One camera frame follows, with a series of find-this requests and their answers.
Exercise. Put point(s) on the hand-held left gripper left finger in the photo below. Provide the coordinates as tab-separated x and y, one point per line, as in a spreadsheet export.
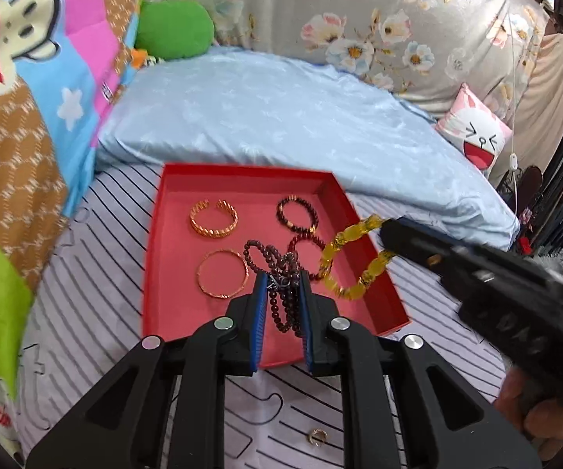
257	322

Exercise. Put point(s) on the light blue pillow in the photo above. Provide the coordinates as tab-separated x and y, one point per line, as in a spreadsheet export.
262	107

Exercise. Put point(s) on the person's right hand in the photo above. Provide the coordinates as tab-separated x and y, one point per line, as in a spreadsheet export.
540	430

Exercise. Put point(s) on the red cardboard box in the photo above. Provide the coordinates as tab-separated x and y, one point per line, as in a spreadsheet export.
183	303

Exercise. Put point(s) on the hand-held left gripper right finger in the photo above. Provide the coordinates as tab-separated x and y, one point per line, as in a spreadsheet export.
308	332

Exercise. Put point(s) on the beige cloth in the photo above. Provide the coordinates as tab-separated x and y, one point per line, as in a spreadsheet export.
550	83

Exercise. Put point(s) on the colourful cartoon monkey quilt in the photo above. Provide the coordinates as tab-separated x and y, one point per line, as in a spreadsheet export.
17	156

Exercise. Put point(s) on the grey floral quilt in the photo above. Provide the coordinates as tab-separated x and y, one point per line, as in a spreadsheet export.
310	0

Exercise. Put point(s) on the thin gold bangle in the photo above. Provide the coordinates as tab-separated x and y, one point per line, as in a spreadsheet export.
220	295

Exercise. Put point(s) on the pink cat face cushion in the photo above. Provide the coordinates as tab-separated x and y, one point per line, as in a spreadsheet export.
476	137

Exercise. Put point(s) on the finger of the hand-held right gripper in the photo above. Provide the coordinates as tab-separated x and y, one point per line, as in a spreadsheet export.
432	233
418	246

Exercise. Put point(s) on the grey striped bedsheet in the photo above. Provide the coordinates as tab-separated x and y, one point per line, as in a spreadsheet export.
91	327

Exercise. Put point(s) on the wide gold cuff bangle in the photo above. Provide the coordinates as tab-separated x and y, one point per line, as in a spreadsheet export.
203	230

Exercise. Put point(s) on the green plush toy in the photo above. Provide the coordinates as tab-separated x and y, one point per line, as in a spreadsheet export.
174	29

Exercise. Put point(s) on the black metal rack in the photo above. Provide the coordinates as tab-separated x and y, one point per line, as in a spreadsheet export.
555	195

